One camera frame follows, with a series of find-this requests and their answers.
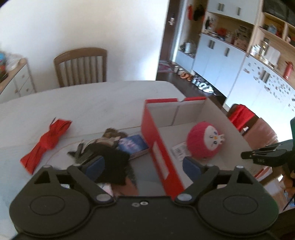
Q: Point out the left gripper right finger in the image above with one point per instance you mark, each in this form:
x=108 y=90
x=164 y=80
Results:
x=193 y=169

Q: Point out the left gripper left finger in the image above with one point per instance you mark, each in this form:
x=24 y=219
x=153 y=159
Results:
x=94 y=168

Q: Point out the black polka dot cloth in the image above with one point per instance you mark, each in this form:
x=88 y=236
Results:
x=117 y=167

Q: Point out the pink round plush toy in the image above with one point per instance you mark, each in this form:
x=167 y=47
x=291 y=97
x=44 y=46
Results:
x=204 y=141

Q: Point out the brown scrunchie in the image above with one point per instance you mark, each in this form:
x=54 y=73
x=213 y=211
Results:
x=112 y=136

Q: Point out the red and white cardboard box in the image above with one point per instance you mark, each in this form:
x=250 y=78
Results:
x=165 y=127

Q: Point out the blue card box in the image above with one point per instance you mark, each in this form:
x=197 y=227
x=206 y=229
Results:
x=134 y=145

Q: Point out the pink fringed scarf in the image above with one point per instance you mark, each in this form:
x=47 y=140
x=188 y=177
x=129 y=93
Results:
x=260 y=135

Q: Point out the red cloth on chair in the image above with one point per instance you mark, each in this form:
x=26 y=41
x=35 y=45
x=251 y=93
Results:
x=239 y=115

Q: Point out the red thermos bottle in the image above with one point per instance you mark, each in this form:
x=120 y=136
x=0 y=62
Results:
x=288 y=70

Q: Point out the wooden slat chair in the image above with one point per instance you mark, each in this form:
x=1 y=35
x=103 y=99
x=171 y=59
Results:
x=81 y=66

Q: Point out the red patterned rug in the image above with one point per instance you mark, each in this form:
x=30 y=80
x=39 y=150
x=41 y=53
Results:
x=165 y=67

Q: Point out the white drawer cabinet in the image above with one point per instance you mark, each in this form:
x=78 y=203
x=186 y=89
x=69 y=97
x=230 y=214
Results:
x=18 y=84

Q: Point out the brown door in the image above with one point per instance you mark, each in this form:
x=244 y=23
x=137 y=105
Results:
x=170 y=31

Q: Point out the large white wall cupboard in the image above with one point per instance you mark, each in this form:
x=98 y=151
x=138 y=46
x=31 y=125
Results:
x=242 y=53

